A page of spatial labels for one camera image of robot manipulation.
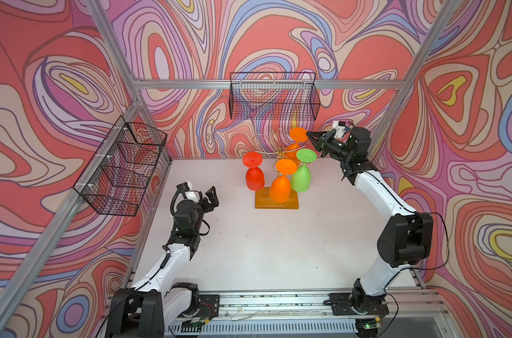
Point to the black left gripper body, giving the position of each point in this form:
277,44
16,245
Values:
205,208

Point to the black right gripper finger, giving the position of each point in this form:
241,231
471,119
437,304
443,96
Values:
321,147
320,137

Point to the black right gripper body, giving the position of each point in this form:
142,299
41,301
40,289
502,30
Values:
338,149

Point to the orange wine glass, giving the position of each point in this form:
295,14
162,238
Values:
281,187
299,137

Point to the green wine glass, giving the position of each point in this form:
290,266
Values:
301,179

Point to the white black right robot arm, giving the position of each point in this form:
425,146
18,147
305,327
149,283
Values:
407,236

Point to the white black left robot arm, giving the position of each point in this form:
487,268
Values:
151,305

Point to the red wine glass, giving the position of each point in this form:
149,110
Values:
254,176

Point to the orange front wine glass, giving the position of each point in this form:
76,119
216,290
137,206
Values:
281,187

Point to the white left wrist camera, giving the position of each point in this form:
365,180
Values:
190,193

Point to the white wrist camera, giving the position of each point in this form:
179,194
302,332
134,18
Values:
341,128
190,193

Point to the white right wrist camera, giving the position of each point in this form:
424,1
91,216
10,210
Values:
341,128

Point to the gold wire rack wooden base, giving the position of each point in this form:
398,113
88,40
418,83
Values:
266,202

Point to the black wire basket back wall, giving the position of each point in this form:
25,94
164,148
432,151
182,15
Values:
273,96

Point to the black wire basket wall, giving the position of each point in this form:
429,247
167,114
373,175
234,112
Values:
127,159
273,96

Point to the black wire basket left wall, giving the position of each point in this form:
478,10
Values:
127,159

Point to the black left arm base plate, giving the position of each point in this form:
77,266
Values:
204,308

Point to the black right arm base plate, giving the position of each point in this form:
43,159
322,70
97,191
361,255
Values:
357,304

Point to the aluminium front rail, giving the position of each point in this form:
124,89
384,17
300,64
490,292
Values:
412,313

